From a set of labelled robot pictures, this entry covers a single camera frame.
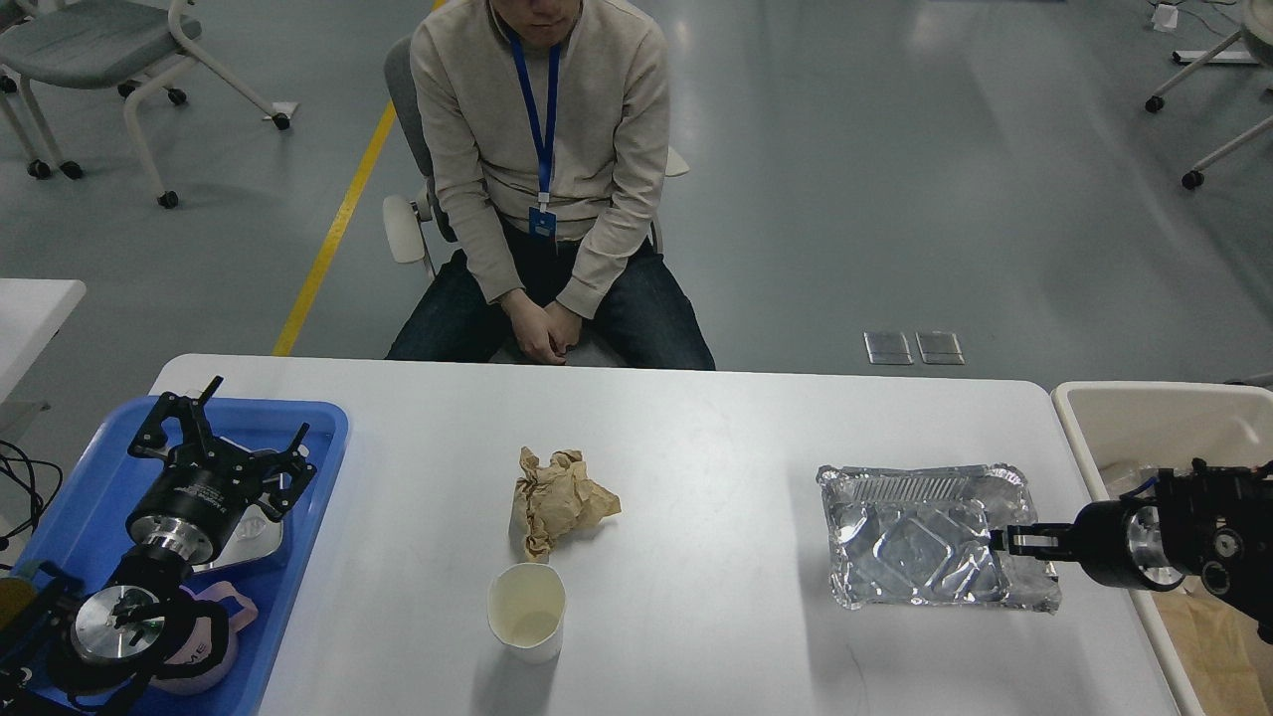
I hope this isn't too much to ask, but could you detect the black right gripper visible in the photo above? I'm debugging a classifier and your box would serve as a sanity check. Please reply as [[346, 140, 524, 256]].
[[990, 499, 1183, 592]]

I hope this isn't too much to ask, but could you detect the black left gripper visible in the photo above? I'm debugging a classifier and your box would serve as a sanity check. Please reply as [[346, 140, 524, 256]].
[[126, 376, 314, 566]]

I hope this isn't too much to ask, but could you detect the stainless steel rectangular tray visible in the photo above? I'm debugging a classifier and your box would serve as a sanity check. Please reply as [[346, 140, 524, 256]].
[[192, 440, 308, 575]]

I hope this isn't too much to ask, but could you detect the aluminium foil container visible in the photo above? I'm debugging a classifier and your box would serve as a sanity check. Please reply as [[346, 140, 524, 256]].
[[816, 462, 1062, 615]]

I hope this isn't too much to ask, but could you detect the pink HOME mug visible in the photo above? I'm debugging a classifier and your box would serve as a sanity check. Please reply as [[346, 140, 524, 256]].
[[150, 581, 258, 696]]

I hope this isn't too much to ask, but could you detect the brown paper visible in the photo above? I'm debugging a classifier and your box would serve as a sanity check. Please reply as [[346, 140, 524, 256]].
[[512, 446, 622, 563], [1153, 590, 1270, 715]]

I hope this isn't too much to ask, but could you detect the white paper cup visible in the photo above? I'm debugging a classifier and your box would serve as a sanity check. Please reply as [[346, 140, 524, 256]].
[[488, 563, 566, 662]]

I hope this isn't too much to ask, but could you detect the dark blue HOME mug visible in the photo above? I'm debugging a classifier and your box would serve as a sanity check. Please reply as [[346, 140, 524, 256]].
[[0, 568, 39, 629]]

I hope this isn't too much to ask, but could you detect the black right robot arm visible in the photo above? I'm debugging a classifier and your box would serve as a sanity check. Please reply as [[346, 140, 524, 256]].
[[990, 457, 1272, 643]]

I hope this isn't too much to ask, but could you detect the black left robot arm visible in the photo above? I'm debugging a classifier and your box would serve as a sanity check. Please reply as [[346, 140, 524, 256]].
[[3, 378, 349, 715]]

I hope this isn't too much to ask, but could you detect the crumpled foil in bin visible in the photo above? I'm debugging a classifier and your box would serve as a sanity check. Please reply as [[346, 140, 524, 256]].
[[1099, 459, 1164, 503]]

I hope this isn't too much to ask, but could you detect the beige plastic bin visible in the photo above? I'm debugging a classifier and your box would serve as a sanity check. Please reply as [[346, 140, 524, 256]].
[[1051, 381, 1272, 715]]

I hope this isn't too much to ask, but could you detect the blue plastic tray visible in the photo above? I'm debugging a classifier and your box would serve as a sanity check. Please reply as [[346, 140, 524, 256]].
[[19, 396, 349, 715]]

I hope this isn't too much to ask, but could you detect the right metal floor plate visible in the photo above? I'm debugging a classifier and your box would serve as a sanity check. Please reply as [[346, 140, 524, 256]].
[[915, 331, 967, 366]]

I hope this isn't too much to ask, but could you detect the metal floor plate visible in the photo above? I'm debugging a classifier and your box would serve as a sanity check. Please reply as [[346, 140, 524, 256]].
[[915, 331, 967, 366], [863, 331, 914, 366]]

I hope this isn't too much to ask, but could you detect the brown paper in bin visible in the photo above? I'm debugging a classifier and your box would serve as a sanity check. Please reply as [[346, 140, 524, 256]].
[[1153, 590, 1270, 715]]

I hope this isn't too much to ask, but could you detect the left metal floor plate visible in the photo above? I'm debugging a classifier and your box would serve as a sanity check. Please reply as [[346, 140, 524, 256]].
[[863, 331, 914, 366]]

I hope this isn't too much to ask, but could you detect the white side table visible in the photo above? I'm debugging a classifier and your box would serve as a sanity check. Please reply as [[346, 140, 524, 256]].
[[1, 276, 87, 400]]

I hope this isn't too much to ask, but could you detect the white grey rolling chair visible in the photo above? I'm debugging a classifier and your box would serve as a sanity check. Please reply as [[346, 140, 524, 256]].
[[1, 1, 290, 209]]

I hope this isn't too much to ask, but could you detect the seated person in beige sweater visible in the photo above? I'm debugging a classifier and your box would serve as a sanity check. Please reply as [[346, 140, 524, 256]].
[[387, 1, 717, 371]]

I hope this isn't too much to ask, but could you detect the white power adapter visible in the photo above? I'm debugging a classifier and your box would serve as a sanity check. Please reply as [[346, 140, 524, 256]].
[[1151, 3, 1181, 34]]

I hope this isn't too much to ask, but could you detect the white chair base right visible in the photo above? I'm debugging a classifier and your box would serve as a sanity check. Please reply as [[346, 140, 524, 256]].
[[1144, 0, 1273, 191]]

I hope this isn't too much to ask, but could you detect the blue lanyard with badge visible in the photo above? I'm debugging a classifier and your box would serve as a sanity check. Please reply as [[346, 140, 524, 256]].
[[507, 34, 563, 240]]

